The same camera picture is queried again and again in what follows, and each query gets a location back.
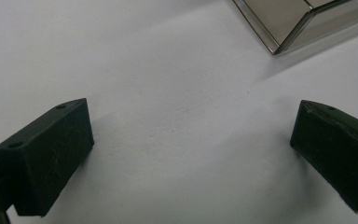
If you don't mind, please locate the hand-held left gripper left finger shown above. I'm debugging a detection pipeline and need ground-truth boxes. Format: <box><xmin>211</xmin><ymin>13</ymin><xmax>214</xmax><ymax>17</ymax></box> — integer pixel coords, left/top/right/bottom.
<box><xmin>0</xmin><ymin>97</ymin><xmax>95</xmax><ymax>217</ymax></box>

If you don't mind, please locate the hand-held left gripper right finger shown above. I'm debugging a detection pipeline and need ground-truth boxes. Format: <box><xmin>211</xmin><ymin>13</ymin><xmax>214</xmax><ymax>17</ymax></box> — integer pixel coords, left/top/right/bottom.
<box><xmin>289</xmin><ymin>99</ymin><xmax>358</xmax><ymax>217</ymax></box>

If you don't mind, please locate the clear acrylic box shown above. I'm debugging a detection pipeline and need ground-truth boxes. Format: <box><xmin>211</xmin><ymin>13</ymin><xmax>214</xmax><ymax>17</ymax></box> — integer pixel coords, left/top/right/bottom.
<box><xmin>232</xmin><ymin>0</ymin><xmax>358</xmax><ymax>56</ymax></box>

